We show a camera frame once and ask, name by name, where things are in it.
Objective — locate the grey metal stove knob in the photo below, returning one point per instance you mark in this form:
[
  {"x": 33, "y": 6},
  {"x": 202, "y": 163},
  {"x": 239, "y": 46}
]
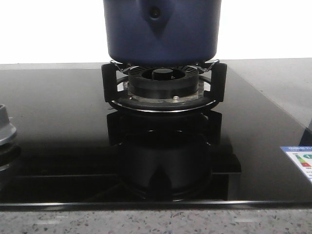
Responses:
[{"x": 7, "y": 130}]

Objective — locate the black round gas burner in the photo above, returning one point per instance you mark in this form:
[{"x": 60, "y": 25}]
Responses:
[{"x": 163, "y": 87}]

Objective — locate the black glass stove top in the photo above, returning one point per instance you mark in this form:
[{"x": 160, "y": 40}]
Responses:
[{"x": 74, "y": 152}]

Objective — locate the dark blue cooking pot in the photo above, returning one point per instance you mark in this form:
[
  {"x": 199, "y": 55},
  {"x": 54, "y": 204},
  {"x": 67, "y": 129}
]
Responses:
[{"x": 162, "y": 32}]

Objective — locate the energy rating label sticker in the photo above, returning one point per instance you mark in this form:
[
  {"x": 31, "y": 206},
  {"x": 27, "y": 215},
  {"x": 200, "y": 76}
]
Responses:
[{"x": 301, "y": 157}]

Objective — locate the black pot support grate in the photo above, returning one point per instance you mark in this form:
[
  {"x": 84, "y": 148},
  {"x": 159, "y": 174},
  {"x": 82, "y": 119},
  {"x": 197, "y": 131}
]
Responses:
[{"x": 212, "y": 74}]

